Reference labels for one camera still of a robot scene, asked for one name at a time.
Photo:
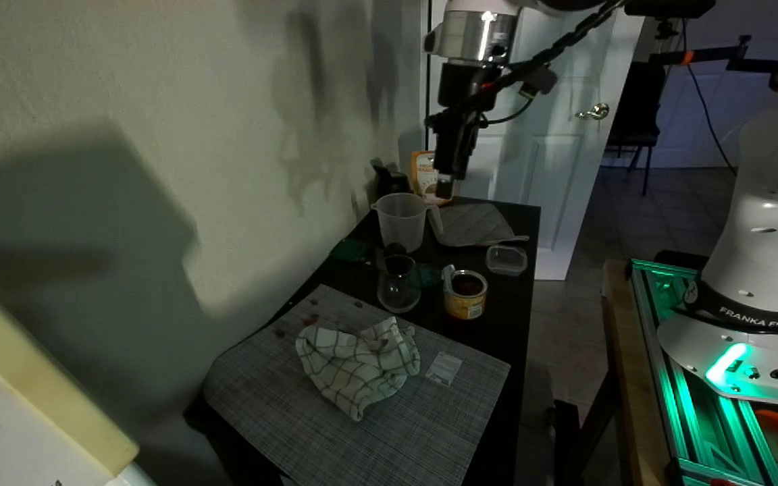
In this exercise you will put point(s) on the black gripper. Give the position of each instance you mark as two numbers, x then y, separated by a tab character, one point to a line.
465	90

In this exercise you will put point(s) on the beige foam board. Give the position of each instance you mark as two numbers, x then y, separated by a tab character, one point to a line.
38	387

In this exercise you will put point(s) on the clear drinking glass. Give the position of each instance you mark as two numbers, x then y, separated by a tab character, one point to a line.
399	293

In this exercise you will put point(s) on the white door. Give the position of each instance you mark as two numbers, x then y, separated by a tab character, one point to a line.
568	179

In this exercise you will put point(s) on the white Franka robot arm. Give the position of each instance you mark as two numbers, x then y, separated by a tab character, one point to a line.
757	243

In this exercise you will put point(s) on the white green checkered cloth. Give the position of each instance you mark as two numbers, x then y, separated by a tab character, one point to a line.
352	374

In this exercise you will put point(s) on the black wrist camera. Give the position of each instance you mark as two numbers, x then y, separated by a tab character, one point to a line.
542	81

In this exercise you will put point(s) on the orange white carton box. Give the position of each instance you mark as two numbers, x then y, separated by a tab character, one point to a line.
419	176

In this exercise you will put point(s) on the small white paper packet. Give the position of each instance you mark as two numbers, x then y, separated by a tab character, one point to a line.
445	367

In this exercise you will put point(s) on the black side table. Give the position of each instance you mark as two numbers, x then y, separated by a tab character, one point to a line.
506	314

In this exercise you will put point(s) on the black boom stand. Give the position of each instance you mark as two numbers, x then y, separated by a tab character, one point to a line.
722	55

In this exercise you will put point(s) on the white board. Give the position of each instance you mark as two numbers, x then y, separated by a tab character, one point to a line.
2	433

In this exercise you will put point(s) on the dark chair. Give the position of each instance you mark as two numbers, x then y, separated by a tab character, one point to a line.
637	109

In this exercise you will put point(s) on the clear plastic measuring cup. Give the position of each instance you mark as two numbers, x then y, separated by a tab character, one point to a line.
400	220

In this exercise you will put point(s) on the grey woven placemat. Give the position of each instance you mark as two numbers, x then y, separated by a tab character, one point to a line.
406	433

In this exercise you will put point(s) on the yellow open tin can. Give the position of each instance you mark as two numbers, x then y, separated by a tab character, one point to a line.
465	302

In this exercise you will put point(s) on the green lit aluminium frame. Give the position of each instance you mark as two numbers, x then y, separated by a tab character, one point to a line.
688	395

